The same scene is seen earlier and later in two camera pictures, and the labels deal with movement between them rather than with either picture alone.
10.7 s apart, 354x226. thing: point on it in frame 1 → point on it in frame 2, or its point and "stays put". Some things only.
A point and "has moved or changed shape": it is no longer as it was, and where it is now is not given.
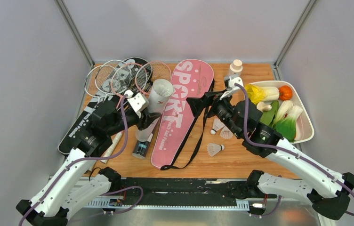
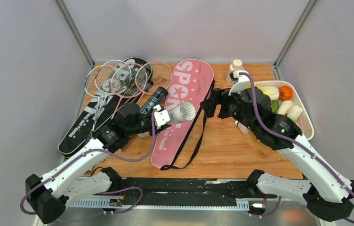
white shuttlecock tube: (161, 91) → (184, 112)
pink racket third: (128, 78) stays put
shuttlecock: (225, 133) has moved or changed shape
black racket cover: (130, 76) stays put
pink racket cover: (192, 79) stays put
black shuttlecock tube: (141, 148) → (156, 98)
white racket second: (112, 76) stays put
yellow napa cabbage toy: (258, 94) stays put
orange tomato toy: (285, 92) stays put
